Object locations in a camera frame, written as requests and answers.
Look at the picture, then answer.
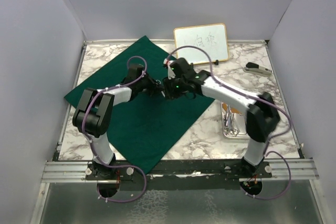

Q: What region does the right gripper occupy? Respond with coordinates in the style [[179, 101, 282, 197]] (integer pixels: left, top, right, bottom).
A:
[[162, 74, 187, 101]]

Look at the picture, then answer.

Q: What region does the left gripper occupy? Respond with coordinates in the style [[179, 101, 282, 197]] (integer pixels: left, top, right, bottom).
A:
[[137, 72, 165, 97]]

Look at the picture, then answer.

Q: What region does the green surgical cloth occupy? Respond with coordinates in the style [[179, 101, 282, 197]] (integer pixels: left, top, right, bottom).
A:
[[65, 36, 213, 173]]

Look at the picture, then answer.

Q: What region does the steel hemostat clamp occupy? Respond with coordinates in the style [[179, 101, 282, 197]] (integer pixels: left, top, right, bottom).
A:
[[223, 110, 239, 137]]

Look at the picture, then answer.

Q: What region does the white board with frame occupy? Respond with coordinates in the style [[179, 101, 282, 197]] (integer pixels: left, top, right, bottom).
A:
[[173, 23, 229, 63]]

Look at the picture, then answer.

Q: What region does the orange strip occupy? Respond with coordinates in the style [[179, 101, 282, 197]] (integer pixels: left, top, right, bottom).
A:
[[222, 103, 240, 114]]

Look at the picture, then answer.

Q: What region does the stainless steel tray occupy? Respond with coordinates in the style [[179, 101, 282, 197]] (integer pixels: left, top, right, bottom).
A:
[[220, 102, 249, 140]]

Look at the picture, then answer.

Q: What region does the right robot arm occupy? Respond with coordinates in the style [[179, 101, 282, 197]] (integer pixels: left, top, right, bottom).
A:
[[163, 58, 280, 177]]

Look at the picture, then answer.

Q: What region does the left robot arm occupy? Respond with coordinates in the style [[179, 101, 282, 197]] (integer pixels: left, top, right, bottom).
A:
[[72, 63, 163, 179]]

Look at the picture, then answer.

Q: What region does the black grey stapler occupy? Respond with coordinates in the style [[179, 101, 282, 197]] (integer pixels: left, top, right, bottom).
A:
[[243, 62, 272, 77]]

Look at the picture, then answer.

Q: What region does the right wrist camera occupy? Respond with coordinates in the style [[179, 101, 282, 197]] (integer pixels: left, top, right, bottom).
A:
[[163, 59, 175, 79]]

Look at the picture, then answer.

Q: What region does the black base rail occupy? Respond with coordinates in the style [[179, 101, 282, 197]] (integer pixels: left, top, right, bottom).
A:
[[85, 159, 272, 191]]

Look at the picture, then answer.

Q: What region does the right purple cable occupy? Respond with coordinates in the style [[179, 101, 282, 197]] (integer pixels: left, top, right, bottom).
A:
[[165, 46, 294, 200]]

